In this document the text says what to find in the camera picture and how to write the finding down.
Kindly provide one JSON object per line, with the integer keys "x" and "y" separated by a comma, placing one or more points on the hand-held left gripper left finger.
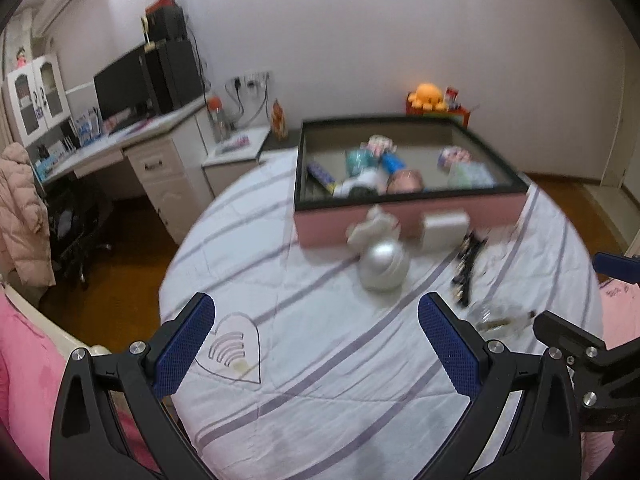
{"x": 185, "y": 350}

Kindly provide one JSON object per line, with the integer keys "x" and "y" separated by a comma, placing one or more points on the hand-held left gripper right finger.
{"x": 450, "y": 350}

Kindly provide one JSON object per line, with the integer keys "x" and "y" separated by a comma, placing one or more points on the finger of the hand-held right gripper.
{"x": 565, "y": 332}
{"x": 617, "y": 265}

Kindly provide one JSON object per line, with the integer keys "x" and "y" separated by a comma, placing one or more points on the pink storage box black rim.
{"x": 330, "y": 225}

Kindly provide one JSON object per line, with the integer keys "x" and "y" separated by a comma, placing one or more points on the rose gold metal cup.
{"x": 405, "y": 182}

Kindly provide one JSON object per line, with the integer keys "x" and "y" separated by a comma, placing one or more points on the blue plastic case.
{"x": 395, "y": 162}

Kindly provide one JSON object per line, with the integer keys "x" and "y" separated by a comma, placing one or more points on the red white packet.
{"x": 450, "y": 154}
{"x": 381, "y": 144}

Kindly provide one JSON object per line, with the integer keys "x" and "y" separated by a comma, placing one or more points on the blue yellow packet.
{"x": 322, "y": 175}

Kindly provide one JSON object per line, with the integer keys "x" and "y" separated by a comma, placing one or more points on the pink printed quilt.
{"x": 617, "y": 305}

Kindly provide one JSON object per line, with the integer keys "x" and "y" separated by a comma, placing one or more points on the clear plastic bag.
{"x": 492, "y": 317}

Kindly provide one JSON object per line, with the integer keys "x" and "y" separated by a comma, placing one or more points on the black slim item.
{"x": 465, "y": 272}

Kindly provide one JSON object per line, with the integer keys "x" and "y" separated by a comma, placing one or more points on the silver dome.
{"x": 382, "y": 265}

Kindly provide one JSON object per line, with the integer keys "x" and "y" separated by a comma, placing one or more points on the white box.
{"x": 445, "y": 229}

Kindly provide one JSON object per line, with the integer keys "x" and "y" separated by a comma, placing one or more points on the white door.
{"x": 620, "y": 125}

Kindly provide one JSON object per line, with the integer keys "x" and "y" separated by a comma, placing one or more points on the black office chair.
{"x": 75, "y": 230}

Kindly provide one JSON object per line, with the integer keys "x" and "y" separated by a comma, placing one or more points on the pink pillow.
{"x": 25, "y": 385}

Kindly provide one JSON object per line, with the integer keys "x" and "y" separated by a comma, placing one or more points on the green packet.
{"x": 470, "y": 176}

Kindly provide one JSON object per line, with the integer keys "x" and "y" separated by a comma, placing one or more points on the white desk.
{"x": 160, "y": 170}

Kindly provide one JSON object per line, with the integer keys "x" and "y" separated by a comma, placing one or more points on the white bottle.
{"x": 357, "y": 182}

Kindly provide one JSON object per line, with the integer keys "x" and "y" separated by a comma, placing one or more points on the white nightstand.
{"x": 235, "y": 160}

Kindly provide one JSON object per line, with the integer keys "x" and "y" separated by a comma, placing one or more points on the red box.
{"x": 462, "y": 115}

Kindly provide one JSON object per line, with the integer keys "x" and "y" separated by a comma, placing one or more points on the pink jacket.
{"x": 20, "y": 210}

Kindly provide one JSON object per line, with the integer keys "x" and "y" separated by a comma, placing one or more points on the clear bottle orange cap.
{"x": 219, "y": 120}

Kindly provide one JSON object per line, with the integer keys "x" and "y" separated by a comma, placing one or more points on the row of books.
{"x": 87, "y": 127}

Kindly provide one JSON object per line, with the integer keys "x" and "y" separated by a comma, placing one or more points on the orange packet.
{"x": 279, "y": 120}

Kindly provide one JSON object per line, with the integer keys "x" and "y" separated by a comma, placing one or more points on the orange plush toy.
{"x": 427, "y": 96}

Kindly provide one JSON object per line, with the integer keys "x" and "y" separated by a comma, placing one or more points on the black computer tower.
{"x": 172, "y": 77}

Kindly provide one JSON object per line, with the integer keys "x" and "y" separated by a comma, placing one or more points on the black monitor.
{"x": 120, "y": 85}

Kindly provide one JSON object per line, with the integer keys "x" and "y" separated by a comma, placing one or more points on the white glass-door cabinet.
{"x": 35, "y": 100}

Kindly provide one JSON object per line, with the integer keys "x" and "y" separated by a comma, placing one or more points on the gold trophy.
{"x": 147, "y": 32}

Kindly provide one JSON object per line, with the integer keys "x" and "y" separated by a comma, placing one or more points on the small red doll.
{"x": 20, "y": 57}

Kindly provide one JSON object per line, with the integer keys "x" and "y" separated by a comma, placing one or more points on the white bed frame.
{"x": 50, "y": 327}

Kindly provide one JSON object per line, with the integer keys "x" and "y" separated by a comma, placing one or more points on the white wall power outlet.
{"x": 252, "y": 78}

